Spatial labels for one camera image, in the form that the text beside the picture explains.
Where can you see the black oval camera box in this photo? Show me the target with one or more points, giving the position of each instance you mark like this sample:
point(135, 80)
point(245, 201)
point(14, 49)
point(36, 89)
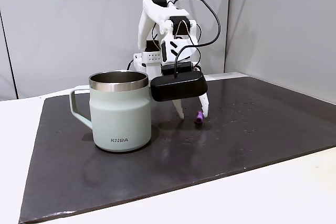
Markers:
point(178, 87)

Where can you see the pale green steel mug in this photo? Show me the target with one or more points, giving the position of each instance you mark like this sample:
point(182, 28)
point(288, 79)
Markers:
point(120, 119)

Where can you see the black table mat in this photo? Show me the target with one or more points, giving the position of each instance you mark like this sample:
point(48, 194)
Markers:
point(210, 155)

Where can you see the purple pen grip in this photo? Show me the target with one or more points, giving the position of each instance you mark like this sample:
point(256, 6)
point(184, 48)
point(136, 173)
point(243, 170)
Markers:
point(198, 119)

